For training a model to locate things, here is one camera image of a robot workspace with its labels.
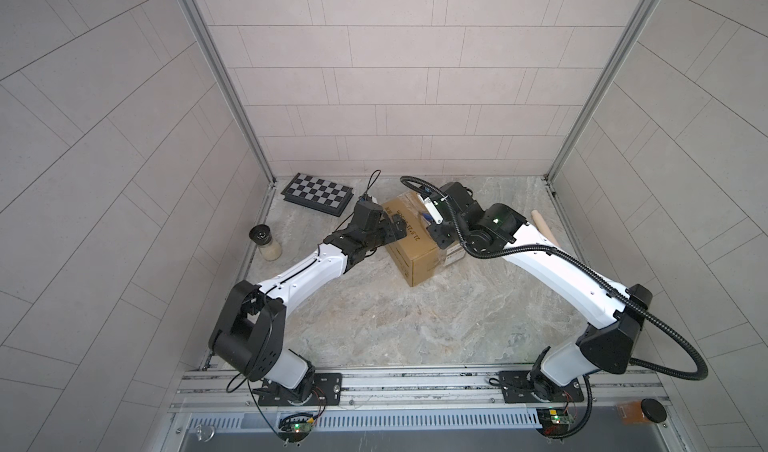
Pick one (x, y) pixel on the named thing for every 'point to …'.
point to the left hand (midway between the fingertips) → (402, 224)
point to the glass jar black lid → (261, 236)
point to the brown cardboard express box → (417, 254)
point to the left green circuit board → (295, 427)
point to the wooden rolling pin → (542, 227)
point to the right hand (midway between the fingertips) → (433, 224)
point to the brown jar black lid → (641, 411)
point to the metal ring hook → (205, 433)
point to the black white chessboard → (317, 193)
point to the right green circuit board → (555, 422)
